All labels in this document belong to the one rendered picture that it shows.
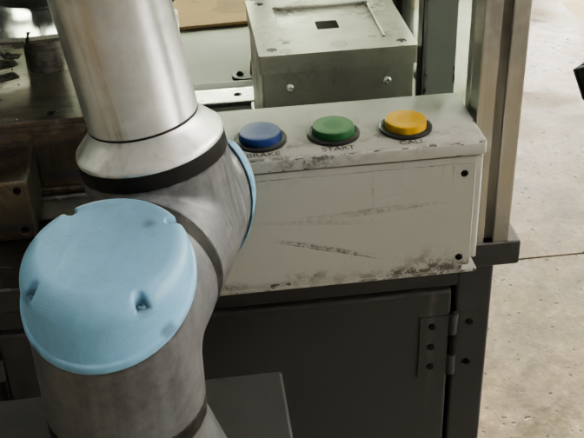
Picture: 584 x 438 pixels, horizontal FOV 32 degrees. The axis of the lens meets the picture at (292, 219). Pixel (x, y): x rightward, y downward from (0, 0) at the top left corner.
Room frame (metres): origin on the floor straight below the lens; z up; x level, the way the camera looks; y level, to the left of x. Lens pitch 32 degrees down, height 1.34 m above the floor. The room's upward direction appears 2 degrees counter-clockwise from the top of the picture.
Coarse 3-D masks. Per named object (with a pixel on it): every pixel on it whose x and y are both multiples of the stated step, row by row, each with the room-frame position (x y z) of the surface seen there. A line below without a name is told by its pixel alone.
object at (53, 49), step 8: (24, 48) 1.14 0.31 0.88; (32, 48) 1.13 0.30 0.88; (40, 48) 1.13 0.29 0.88; (48, 48) 1.13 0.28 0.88; (56, 48) 1.13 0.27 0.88; (32, 56) 1.13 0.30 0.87; (40, 56) 1.13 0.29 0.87; (48, 56) 1.13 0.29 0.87; (56, 56) 1.13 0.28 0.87; (32, 64) 1.13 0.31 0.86; (40, 64) 1.13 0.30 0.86; (48, 64) 1.13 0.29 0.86; (56, 64) 1.13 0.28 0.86; (64, 64) 1.14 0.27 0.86; (40, 72) 1.13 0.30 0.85; (48, 72) 1.13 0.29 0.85
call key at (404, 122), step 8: (392, 112) 0.87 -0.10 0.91; (400, 112) 0.87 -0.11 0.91; (408, 112) 0.87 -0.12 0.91; (416, 112) 0.87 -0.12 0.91; (392, 120) 0.86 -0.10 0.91; (400, 120) 0.86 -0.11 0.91; (408, 120) 0.86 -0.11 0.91; (416, 120) 0.86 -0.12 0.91; (424, 120) 0.86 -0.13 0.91; (392, 128) 0.85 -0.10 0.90; (400, 128) 0.84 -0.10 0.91; (408, 128) 0.84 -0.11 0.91; (416, 128) 0.84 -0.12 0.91; (424, 128) 0.85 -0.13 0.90
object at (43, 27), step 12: (0, 0) 1.11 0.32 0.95; (0, 12) 1.07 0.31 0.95; (12, 12) 1.07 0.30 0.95; (24, 12) 1.07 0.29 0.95; (36, 12) 1.07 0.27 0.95; (48, 12) 1.07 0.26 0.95; (0, 24) 1.03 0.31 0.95; (12, 24) 1.03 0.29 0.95; (24, 24) 1.03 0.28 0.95; (36, 24) 1.03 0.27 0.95; (48, 24) 1.03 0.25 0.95; (0, 36) 1.00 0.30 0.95; (12, 36) 1.00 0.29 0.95; (24, 36) 1.00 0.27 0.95
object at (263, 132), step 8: (248, 128) 0.85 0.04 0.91; (256, 128) 0.85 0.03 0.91; (264, 128) 0.85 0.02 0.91; (272, 128) 0.85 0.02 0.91; (240, 136) 0.84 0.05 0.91; (248, 136) 0.83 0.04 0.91; (256, 136) 0.83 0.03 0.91; (264, 136) 0.83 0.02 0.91; (272, 136) 0.83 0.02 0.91; (280, 136) 0.84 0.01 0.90; (248, 144) 0.83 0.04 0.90; (256, 144) 0.83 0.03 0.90; (264, 144) 0.83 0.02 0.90; (272, 144) 0.83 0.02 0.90
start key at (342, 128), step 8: (320, 120) 0.86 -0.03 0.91; (328, 120) 0.86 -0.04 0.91; (336, 120) 0.86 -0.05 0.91; (344, 120) 0.86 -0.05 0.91; (312, 128) 0.85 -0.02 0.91; (320, 128) 0.85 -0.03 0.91; (328, 128) 0.85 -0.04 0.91; (336, 128) 0.85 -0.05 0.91; (344, 128) 0.85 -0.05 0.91; (352, 128) 0.85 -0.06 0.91; (320, 136) 0.84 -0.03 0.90; (328, 136) 0.83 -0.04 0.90; (336, 136) 0.83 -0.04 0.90; (344, 136) 0.84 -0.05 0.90
